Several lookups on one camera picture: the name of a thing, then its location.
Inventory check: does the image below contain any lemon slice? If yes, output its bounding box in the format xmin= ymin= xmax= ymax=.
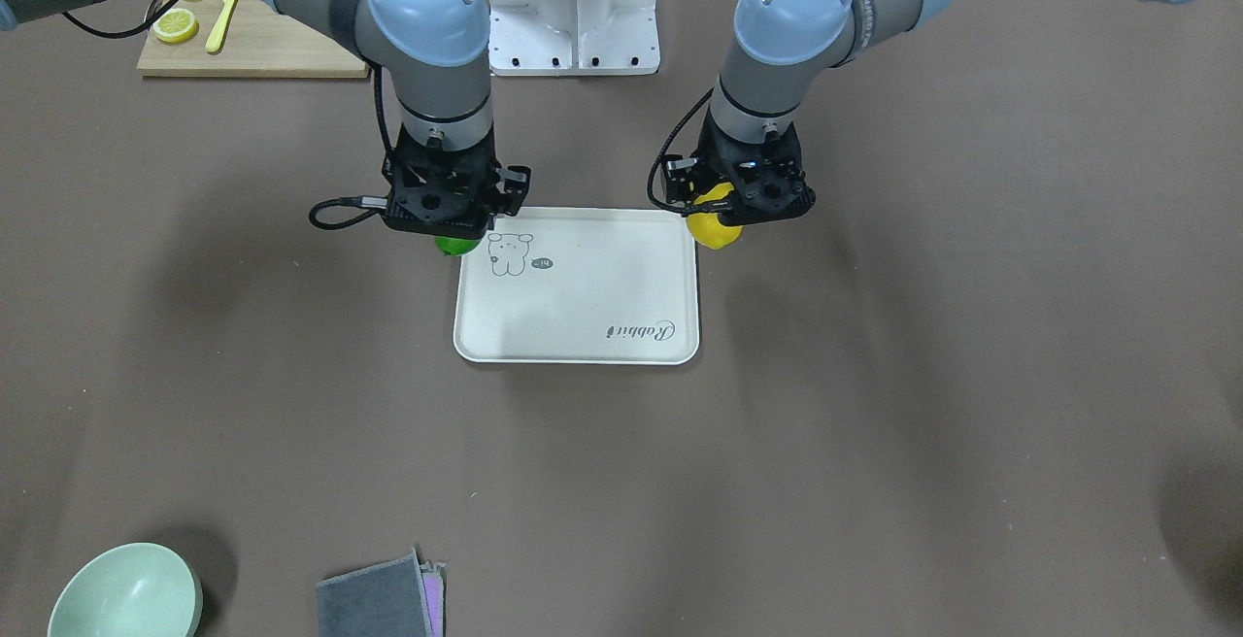
xmin=150 ymin=6 xmax=200 ymax=45

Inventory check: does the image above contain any grey folded cloth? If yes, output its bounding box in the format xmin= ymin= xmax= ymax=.
xmin=316 ymin=550 xmax=447 ymax=636

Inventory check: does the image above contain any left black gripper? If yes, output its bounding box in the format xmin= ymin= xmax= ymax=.
xmin=665 ymin=116 xmax=817 ymax=225

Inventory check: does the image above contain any wooden cutting board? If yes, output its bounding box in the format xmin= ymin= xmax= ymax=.
xmin=137 ymin=0 xmax=370 ymax=80

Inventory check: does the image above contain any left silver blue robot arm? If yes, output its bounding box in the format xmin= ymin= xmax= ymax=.
xmin=648 ymin=0 xmax=1195 ymax=228

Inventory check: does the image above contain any cream rabbit tray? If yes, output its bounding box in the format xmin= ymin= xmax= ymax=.
xmin=454 ymin=207 xmax=700 ymax=366

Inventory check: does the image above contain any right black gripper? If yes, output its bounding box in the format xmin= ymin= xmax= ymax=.
xmin=382 ymin=127 xmax=531 ymax=235

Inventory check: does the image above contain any yellow plastic knife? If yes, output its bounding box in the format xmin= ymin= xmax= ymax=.
xmin=205 ymin=0 xmax=239 ymax=53

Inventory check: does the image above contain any mint green bowl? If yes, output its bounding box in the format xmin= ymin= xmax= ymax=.
xmin=46 ymin=542 xmax=204 ymax=636

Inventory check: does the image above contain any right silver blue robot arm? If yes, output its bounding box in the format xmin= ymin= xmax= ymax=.
xmin=2 ymin=0 xmax=531 ymax=240

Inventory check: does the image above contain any yellow lemon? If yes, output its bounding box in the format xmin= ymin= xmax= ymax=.
xmin=685 ymin=183 xmax=743 ymax=251

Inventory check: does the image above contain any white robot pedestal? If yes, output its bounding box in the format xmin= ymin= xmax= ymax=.
xmin=488 ymin=0 xmax=661 ymax=77

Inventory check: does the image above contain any green lime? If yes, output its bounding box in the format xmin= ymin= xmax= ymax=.
xmin=433 ymin=236 xmax=484 ymax=258

